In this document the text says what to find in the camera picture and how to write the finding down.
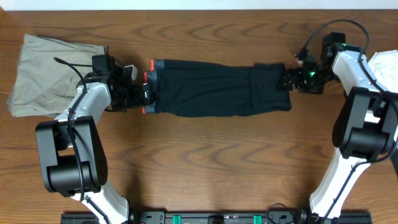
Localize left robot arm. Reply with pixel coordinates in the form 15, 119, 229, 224
35, 82, 147, 223

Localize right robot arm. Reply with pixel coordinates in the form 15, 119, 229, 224
279, 40, 397, 223

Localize black leggings red waistband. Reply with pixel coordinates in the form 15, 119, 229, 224
142, 59, 292, 118

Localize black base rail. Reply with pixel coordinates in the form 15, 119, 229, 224
60, 210, 373, 224

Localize folded khaki trousers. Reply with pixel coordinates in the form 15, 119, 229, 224
7, 34, 107, 117

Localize black and white garment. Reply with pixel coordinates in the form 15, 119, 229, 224
368, 50, 398, 93

